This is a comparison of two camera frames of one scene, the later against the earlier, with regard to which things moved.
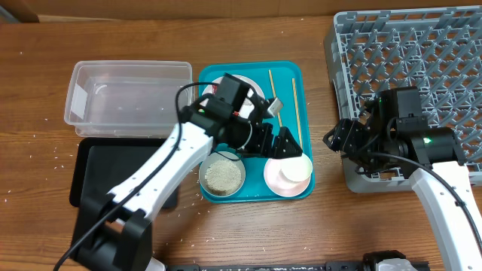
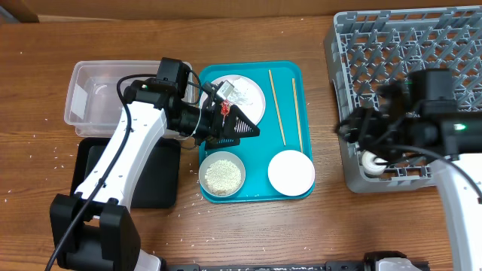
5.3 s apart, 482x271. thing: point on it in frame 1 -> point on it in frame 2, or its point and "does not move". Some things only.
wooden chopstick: x=297 y=114 does not move
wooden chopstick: x=274 y=93 does not move
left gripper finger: x=285 y=145 -> x=237 y=124
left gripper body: x=257 y=143 -> x=209 y=126
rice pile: x=223 y=177 does not move
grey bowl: x=221 y=177 does not move
